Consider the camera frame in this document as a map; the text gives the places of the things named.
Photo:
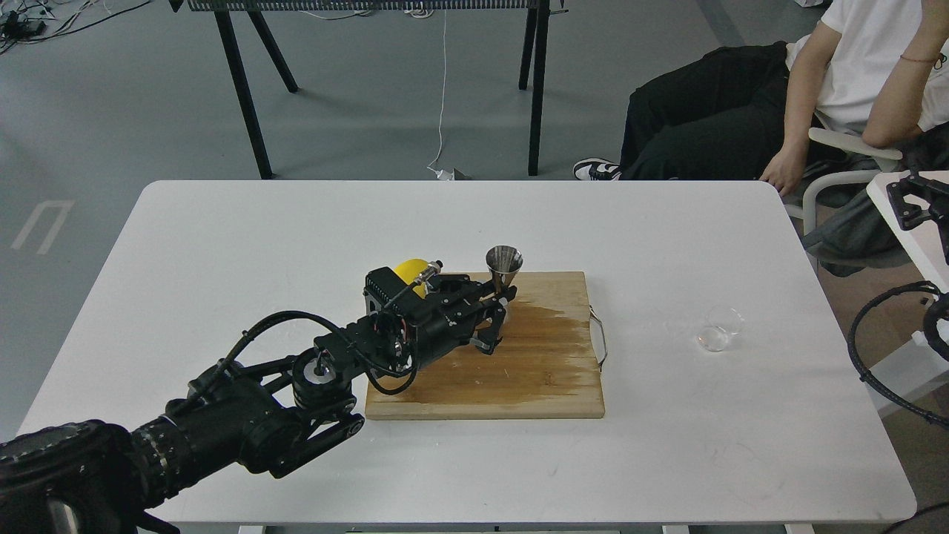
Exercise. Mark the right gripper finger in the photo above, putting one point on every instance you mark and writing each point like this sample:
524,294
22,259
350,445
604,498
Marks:
915,199

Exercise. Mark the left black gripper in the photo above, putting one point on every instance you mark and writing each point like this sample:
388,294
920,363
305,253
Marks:
403,331

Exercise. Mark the steel double jigger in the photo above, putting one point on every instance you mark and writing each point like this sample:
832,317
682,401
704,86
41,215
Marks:
504,262

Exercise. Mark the small clear glass cup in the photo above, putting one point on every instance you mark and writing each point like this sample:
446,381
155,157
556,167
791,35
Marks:
721,325

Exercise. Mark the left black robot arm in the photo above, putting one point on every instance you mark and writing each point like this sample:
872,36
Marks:
280,398

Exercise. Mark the white office chair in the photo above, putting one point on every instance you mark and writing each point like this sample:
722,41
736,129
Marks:
843,232

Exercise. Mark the wooden cutting board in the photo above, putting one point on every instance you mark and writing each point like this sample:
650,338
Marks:
545,367

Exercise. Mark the yellow lemon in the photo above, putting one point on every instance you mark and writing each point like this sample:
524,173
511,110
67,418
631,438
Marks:
410,271

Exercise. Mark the seated person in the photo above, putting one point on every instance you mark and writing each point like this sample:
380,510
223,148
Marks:
873,69

